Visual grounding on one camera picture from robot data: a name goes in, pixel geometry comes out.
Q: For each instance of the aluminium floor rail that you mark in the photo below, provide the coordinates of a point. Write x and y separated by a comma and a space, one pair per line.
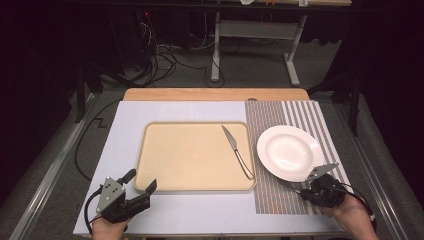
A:
376, 196
46, 180

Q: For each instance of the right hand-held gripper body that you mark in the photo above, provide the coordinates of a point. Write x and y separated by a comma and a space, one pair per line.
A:
325, 193

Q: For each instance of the silver table knife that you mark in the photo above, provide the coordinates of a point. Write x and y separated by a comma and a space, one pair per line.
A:
234, 144

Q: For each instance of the person's right hand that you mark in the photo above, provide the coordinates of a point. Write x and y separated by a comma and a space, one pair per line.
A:
351, 211

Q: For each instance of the beige plastic tray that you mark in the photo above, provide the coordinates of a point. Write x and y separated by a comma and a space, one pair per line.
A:
190, 156

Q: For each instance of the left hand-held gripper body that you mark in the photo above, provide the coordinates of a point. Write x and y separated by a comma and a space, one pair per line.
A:
111, 200

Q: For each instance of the grey striped placemat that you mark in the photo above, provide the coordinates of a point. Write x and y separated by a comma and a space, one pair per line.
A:
266, 113

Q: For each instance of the person's left hand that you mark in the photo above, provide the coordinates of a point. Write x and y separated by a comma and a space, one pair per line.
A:
106, 230

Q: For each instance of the black metal stand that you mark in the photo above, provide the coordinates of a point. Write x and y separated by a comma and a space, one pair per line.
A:
355, 110
80, 100

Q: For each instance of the white round plate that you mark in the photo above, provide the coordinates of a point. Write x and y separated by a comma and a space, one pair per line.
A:
286, 150

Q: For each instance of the white metal desk frame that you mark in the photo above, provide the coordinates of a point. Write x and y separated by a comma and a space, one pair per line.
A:
256, 29

